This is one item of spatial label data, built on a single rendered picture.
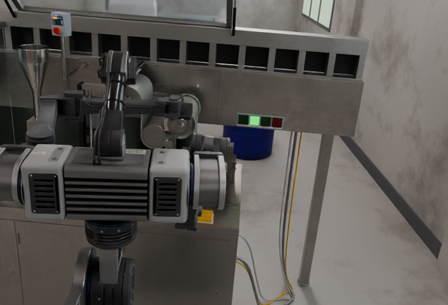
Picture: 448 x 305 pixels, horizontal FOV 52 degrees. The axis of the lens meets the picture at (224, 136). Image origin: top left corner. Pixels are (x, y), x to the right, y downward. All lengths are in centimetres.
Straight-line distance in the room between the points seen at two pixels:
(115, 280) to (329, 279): 225
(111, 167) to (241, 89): 141
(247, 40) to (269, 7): 603
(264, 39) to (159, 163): 137
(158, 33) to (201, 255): 111
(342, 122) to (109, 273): 161
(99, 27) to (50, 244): 109
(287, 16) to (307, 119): 606
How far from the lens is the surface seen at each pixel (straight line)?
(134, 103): 177
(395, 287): 348
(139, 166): 114
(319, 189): 287
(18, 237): 238
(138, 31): 245
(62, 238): 230
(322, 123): 253
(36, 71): 237
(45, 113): 165
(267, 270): 333
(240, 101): 246
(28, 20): 263
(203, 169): 118
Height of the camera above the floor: 202
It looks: 22 degrees down
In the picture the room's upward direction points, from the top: 4 degrees clockwise
